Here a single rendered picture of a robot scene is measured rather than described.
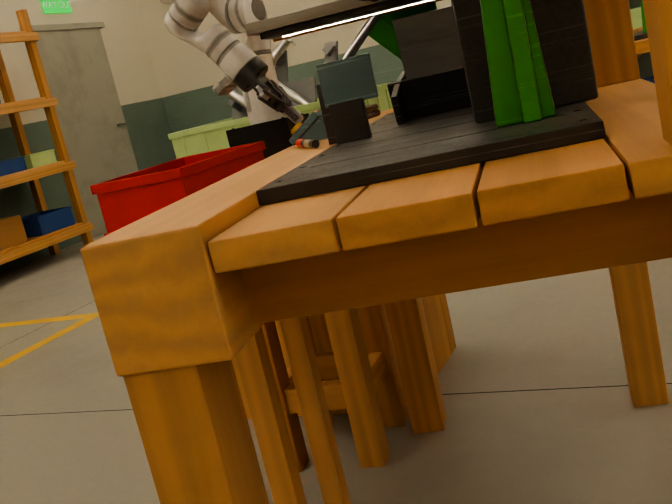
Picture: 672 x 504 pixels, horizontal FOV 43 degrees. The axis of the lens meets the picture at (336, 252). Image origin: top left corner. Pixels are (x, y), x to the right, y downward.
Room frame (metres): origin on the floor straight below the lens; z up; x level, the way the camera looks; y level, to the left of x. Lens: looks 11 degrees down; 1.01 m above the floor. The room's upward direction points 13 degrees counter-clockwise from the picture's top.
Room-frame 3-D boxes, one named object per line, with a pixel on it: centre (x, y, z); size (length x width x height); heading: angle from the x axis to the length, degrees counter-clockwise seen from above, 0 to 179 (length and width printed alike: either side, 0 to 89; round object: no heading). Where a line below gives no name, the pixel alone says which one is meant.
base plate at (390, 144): (1.54, -0.26, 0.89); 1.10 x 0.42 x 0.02; 165
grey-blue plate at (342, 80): (1.49, -0.08, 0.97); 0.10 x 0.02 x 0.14; 75
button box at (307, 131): (1.80, -0.02, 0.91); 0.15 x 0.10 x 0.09; 165
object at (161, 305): (1.61, 0.01, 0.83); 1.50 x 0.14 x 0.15; 165
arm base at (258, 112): (2.30, 0.09, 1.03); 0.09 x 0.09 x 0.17; 78
